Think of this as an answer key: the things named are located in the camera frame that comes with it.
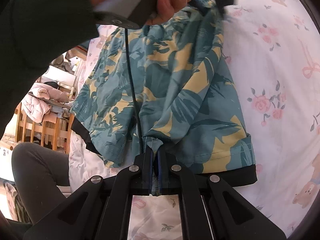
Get person's dark grey trouser leg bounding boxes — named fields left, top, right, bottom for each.
left=11, top=142, right=70, bottom=224

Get dark green left sleeve forearm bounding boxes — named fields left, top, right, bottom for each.
left=1, top=0, right=98, bottom=133

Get teal yellow leaf-print shorts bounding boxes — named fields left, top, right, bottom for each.
left=72, top=0, right=257, bottom=187

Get wooden crib with clothes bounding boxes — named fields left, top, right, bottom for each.
left=14, top=45, right=89, bottom=154

